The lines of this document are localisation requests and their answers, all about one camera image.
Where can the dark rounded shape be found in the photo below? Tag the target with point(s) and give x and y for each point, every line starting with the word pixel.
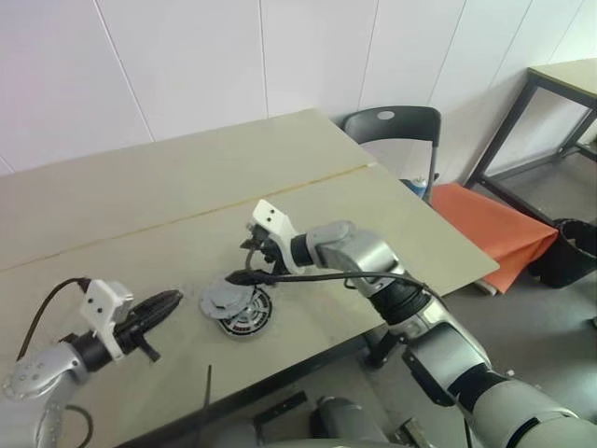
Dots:
pixel 338 417

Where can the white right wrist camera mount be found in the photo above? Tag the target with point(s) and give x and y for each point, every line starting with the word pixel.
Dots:
pixel 275 217

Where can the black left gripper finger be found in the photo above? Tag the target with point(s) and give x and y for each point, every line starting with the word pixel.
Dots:
pixel 161 299
pixel 156 316

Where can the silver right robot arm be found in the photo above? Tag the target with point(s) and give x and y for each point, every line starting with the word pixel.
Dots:
pixel 354 252

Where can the orange cloth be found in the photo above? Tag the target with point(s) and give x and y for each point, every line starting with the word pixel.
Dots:
pixel 490 224

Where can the black waste bin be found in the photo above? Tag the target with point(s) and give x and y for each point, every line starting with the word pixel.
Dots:
pixel 564 261

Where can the silver spoked rotor black rim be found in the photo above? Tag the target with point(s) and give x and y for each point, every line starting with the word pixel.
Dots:
pixel 255 311

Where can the black framed side table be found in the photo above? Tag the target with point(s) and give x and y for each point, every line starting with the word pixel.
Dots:
pixel 559 74

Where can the black folding chair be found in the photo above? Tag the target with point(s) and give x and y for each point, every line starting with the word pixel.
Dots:
pixel 396 123

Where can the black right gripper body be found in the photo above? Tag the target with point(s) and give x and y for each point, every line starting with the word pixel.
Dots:
pixel 266 248

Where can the motor housing with copper windings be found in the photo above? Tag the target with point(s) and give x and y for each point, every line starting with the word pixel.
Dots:
pixel 242 334

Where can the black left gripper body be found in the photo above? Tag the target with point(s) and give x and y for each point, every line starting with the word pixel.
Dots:
pixel 133 336

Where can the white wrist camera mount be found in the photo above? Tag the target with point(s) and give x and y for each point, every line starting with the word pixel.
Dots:
pixel 275 217
pixel 100 303

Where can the silver lid with circuit board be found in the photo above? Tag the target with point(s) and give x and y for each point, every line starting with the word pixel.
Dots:
pixel 224 298

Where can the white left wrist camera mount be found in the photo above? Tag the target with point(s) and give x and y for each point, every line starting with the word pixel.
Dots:
pixel 100 303

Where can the blue spray can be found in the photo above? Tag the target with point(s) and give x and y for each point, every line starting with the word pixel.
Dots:
pixel 419 189

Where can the black flat strip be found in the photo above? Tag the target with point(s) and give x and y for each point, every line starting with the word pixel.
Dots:
pixel 284 406

